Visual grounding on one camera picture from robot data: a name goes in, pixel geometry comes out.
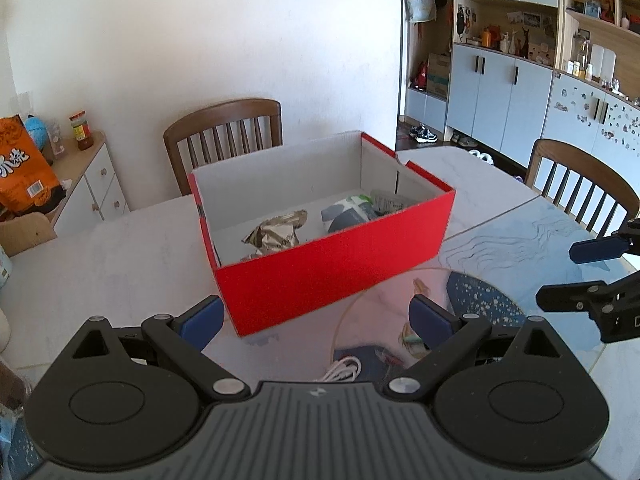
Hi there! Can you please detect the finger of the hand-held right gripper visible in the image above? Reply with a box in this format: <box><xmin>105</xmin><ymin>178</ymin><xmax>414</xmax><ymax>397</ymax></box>
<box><xmin>536</xmin><ymin>272</ymin><xmax>640</xmax><ymax>319</ymax></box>
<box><xmin>570</xmin><ymin>218</ymin><xmax>640</xmax><ymax>266</ymax></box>

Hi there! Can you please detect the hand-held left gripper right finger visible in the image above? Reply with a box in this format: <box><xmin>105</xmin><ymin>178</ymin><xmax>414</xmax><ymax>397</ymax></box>
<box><xmin>383</xmin><ymin>294</ymin><xmax>564</xmax><ymax>403</ymax></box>

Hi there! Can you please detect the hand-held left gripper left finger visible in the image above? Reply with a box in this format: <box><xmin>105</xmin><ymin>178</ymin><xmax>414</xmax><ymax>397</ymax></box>
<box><xmin>71</xmin><ymin>295</ymin><xmax>251</xmax><ymax>403</ymax></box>

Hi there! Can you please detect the red cardboard box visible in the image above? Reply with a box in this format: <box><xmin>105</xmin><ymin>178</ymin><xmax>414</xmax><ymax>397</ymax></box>
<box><xmin>187</xmin><ymin>131</ymin><xmax>457</xmax><ymax>337</ymax></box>

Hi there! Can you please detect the silver snack packet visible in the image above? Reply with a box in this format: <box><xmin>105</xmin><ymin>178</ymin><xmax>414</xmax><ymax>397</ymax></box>
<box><xmin>241</xmin><ymin>210</ymin><xmax>309</xmax><ymax>260</ymax></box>

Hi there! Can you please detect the white orange snack packet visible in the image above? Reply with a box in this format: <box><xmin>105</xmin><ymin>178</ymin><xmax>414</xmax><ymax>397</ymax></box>
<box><xmin>370</xmin><ymin>189</ymin><xmax>422</xmax><ymax>217</ymax></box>

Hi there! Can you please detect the green white packet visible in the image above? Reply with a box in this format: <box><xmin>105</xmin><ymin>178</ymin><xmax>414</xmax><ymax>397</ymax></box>
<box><xmin>320</xmin><ymin>192</ymin><xmax>379</xmax><ymax>234</ymax></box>

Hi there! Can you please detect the white marble desktop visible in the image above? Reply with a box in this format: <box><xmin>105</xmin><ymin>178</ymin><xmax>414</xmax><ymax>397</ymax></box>
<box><xmin>0</xmin><ymin>145</ymin><xmax>640</xmax><ymax>480</ymax></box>

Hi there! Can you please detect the dark wooden chair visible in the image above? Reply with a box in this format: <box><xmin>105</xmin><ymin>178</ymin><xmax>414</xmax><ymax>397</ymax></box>
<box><xmin>163</xmin><ymin>98</ymin><xmax>283</xmax><ymax>197</ymax></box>
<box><xmin>525</xmin><ymin>138</ymin><xmax>640</xmax><ymax>241</ymax></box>

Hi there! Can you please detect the white side cabinet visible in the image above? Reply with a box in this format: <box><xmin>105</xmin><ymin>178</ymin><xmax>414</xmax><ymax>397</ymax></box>
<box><xmin>47</xmin><ymin>131</ymin><xmax>130</xmax><ymax>239</ymax></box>

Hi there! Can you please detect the blue grey cabinet unit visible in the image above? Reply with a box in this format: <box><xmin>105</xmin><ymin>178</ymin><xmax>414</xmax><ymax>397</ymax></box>
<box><xmin>402</xmin><ymin>0</ymin><xmax>640</xmax><ymax>197</ymax></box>

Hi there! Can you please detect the pale wooden chair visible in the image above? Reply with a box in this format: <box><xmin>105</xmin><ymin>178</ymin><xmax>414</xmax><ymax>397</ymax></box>
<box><xmin>0</xmin><ymin>211</ymin><xmax>59</xmax><ymax>257</ymax></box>

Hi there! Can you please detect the red lid sauce jar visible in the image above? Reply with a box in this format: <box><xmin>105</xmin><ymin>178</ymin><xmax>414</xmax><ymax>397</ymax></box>
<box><xmin>69</xmin><ymin>111</ymin><xmax>95</xmax><ymax>152</ymax></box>

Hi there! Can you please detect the orange snack bag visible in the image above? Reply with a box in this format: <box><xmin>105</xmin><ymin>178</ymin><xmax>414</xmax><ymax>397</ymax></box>
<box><xmin>0</xmin><ymin>114</ymin><xmax>67</xmax><ymax>217</ymax></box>

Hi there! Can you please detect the brown cardboard box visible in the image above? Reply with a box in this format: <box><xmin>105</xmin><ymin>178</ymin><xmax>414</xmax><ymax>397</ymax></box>
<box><xmin>426</xmin><ymin>52</ymin><xmax>451</xmax><ymax>99</ymax></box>

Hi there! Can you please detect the clear plastic container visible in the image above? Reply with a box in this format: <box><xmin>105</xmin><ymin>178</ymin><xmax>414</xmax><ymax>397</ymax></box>
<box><xmin>47</xmin><ymin>120</ymin><xmax>66</xmax><ymax>154</ymax></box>

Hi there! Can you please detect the blue globe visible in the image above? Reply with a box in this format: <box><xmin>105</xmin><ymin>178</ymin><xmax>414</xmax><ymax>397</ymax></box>
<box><xmin>24</xmin><ymin>116</ymin><xmax>54</xmax><ymax>162</ymax></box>

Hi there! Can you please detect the pale tote bag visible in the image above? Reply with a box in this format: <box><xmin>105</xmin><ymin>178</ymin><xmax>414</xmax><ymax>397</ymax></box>
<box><xmin>405</xmin><ymin>0</ymin><xmax>440</xmax><ymax>24</ymax></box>

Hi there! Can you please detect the white cable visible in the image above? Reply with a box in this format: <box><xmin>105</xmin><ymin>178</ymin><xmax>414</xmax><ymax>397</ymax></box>
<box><xmin>314</xmin><ymin>356</ymin><xmax>362</xmax><ymax>384</ymax></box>

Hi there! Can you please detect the dark wooden door frame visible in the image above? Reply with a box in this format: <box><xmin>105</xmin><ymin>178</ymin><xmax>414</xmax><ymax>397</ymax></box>
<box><xmin>397</xmin><ymin>0</ymin><xmax>409</xmax><ymax>127</ymax></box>

